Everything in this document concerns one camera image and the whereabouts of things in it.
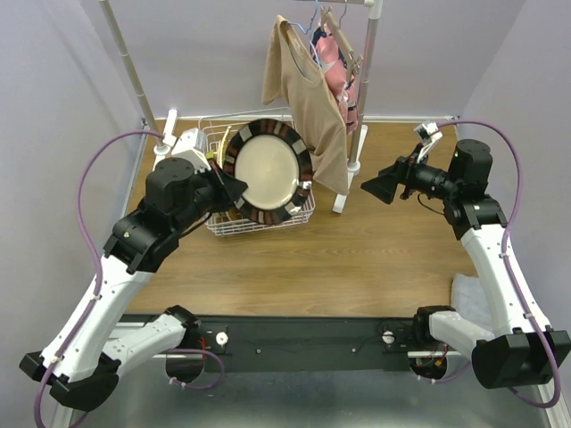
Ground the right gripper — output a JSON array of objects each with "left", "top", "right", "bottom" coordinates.
[{"left": 361, "top": 143, "right": 459, "bottom": 203}]

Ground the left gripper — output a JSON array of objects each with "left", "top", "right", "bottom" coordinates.
[{"left": 173, "top": 158, "right": 249, "bottom": 235}]

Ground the green yellow woven mat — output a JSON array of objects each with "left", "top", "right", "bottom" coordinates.
[{"left": 217, "top": 125, "right": 232, "bottom": 167}]

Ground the black rimmed striped plate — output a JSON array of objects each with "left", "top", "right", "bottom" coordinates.
[{"left": 222, "top": 118, "right": 313, "bottom": 226}]

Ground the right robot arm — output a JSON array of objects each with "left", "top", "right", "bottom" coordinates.
[{"left": 361, "top": 139, "right": 570, "bottom": 389}]

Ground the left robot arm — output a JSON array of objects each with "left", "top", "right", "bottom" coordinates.
[{"left": 20, "top": 157, "right": 248, "bottom": 412}]

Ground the white clothes rack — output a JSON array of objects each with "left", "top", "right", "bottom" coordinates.
[{"left": 98, "top": 0, "right": 385, "bottom": 214}]

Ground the beige t-shirt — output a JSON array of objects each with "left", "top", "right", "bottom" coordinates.
[{"left": 261, "top": 15, "right": 349, "bottom": 195}]

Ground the pink patterned garment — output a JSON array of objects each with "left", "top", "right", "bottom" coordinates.
[{"left": 310, "top": 24, "right": 358, "bottom": 135}]

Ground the grey folded cloth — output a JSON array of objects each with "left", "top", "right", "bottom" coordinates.
[{"left": 451, "top": 274, "right": 493, "bottom": 332}]

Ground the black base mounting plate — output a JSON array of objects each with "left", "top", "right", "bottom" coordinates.
[{"left": 146, "top": 307, "right": 465, "bottom": 375}]

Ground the wooden clip hanger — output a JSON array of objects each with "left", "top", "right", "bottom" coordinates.
[{"left": 319, "top": 1, "right": 363, "bottom": 79}]

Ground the white wire dish rack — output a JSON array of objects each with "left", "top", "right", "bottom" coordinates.
[{"left": 201, "top": 117, "right": 314, "bottom": 236}]

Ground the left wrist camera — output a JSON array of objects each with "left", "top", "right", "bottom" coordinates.
[{"left": 154, "top": 128, "right": 211, "bottom": 172}]

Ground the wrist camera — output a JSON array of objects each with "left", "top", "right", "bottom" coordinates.
[
  {"left": 154, "top": 128, "right": 211, "bottom": 172},
  {"left": 414, "top": 120, "right": 443, "bottom": 163}
]

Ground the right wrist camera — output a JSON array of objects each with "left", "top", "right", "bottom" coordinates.
[{"left": 414, "top": 120, "right": 443, "bottom": 163}]

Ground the blue wire hanger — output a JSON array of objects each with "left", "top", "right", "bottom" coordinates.
[{"left": 287, "top": 0, "right": 321, "bottom": 67}]

